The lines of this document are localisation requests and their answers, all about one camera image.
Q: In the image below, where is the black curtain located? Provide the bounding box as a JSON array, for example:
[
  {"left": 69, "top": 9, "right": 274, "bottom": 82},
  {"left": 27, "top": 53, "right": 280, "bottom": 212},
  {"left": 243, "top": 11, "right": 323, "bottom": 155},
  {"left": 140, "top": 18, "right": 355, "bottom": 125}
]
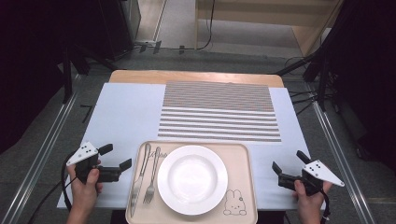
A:
[
  {"left": 323, "top": 0, "right": 396, "bottom": 171},
  {"left": 0, "top": 0, "right": 104, "bottom": 155}
]

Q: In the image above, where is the white plate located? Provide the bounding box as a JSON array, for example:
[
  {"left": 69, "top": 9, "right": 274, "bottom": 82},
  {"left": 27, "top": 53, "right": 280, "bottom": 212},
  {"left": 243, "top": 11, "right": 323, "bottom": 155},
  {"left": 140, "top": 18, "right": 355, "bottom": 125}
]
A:
[{"left": 157, "top": 145, "right": 229, "bottom": 217}]

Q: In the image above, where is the wooden table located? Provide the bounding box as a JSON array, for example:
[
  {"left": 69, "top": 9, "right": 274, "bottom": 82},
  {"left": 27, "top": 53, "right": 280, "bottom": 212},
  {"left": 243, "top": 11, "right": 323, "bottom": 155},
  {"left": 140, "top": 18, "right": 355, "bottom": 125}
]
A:
[{"left": 108, "top": 69, "right": 285, "bottom": 89}]

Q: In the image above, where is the metal floor rail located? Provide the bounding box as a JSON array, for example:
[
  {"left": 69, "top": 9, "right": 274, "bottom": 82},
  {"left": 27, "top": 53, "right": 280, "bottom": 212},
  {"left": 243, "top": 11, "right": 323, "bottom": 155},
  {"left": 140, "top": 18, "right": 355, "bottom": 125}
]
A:
[
  {"left": 312, "top": 102, "right": 378, "bottom": 224},
  {"left": 0, "top": 92, "right": 78, "bottom": 224}
]

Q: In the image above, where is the black floor cable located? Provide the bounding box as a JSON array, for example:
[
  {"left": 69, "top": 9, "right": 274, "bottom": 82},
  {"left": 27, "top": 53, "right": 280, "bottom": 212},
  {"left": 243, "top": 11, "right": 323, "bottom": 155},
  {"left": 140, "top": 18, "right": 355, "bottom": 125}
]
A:
[{"left": 26, "top": 178, "right": 68, "bottom": 224}]

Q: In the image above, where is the silver knife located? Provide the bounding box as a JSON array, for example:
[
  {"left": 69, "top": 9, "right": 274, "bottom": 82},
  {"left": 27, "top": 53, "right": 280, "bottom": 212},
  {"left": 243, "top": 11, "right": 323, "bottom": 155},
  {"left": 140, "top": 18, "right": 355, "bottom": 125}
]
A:
[{"left": 130, "top": 142, "right": 152, "bottom": 218}]

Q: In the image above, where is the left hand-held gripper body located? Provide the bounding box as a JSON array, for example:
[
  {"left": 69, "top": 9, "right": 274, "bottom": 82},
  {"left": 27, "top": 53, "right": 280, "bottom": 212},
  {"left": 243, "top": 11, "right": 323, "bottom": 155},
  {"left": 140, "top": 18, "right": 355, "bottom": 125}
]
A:
[{"left": 65, "top": 141, "right": 121, "bottom": 185}]

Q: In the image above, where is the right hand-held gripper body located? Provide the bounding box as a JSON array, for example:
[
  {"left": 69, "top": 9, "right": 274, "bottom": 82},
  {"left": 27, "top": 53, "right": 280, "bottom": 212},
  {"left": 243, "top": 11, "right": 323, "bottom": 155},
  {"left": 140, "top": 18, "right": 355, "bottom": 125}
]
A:
[{"left": 277, "top": 159, "right": 346, "bottom": 197}]

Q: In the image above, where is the wooden platform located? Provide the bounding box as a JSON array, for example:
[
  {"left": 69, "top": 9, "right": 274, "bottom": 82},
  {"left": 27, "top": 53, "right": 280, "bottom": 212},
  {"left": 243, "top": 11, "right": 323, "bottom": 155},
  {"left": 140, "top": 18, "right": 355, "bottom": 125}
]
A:
[{"left": 195, "top": 0, "right": 344, "bottom": 58}]

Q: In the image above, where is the black hanging cable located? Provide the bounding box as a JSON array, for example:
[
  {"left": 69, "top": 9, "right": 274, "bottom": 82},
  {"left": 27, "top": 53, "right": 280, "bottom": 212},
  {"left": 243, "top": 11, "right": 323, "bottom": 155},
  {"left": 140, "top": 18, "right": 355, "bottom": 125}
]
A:
[{"left": 178, "top": 0, "right": 217, "bottom": 51}]

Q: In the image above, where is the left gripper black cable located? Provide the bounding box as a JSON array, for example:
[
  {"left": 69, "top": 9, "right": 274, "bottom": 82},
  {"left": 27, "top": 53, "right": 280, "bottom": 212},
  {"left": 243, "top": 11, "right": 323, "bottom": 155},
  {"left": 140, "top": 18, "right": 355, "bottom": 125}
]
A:
[{"left": 60, "top": 151, "right": 79, "bottom": 213}]

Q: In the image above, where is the beige tray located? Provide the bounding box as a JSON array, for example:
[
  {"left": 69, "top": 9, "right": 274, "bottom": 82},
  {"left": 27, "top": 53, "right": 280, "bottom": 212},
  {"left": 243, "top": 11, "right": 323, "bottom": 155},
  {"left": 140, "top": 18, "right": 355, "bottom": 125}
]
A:
[{"left": 125, "top": 140, "right": 259, "bottom": 224}]

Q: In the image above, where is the person's left hand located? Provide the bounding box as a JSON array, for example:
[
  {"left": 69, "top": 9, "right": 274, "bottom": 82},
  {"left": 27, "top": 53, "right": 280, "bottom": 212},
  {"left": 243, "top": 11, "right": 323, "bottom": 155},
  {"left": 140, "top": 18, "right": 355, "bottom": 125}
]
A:
[{"left": 66, "top": 163, "right": 104, "bottom": 210}]

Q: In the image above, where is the bundle of floor cables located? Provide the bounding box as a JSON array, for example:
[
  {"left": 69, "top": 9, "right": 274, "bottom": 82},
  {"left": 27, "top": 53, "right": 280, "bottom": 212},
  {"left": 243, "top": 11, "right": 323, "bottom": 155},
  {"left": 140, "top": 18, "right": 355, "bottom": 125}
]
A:
[{"left": 288, "top": 88, "right": 323, "bottom": 117}]

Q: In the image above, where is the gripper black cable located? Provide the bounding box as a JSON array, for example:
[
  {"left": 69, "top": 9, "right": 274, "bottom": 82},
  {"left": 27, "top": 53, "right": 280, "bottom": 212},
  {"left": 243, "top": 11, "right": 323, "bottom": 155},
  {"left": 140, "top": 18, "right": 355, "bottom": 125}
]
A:
[
  {"left": 319, "top": 189, "right": 332, "bottom": 224},
  {"left": 60, "top": 151, "right": 79, "bottom": 213}
]

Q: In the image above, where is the light blue table mat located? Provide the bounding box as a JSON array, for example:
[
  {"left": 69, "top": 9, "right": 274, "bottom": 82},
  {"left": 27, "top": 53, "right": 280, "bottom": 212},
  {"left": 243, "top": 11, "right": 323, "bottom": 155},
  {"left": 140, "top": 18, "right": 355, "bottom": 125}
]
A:
[{"left": 56, "top": 82, "right": 328, "bottom": 210}]

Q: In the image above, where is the black cabinet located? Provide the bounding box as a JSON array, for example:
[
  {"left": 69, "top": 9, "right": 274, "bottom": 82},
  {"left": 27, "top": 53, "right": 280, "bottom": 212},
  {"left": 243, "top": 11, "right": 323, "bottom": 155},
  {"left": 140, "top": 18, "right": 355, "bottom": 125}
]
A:
[{"left": 98, "top": 0, "right": 142, "bottom": 61}]

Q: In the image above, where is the striped placemat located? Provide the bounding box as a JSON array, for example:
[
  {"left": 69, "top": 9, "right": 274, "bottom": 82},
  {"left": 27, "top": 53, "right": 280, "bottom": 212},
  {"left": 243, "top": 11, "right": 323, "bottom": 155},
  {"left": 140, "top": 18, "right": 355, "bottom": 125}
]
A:
[{"left": 157, "top": 81, "right": 282, "bottom": 143}]

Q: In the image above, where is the person's right hand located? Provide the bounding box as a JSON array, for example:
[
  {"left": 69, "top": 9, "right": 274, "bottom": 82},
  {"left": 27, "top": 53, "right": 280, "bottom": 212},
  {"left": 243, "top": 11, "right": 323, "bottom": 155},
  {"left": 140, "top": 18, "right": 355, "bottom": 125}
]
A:
[{"left": 292, "top": 179, "right": 333, "bottom": 217}]

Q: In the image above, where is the silver fork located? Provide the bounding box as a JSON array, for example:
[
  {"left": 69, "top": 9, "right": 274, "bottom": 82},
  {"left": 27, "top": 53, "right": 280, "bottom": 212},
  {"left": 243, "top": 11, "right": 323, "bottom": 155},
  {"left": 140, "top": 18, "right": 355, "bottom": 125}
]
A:
[{"left": 142, "top": 147, "right": 163, "bottom": 205}]

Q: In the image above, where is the black metal stand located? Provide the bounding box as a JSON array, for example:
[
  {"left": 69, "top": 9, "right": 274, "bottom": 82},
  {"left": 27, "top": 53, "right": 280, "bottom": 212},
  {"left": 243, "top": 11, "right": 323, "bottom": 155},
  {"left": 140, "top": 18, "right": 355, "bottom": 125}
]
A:
[
  {"left": 317, "top": 52, "right": 332, "bottom": 112},
  {"left": 61, "top": 46, "right": 75, "bottom": 105}
]

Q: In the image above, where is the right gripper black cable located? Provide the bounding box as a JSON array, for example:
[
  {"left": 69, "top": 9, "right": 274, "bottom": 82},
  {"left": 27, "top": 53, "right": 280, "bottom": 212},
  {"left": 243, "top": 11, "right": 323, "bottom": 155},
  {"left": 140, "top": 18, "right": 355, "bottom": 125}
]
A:
[{"left": 319, "top": 189, "right": 332, "bottom": 224}]

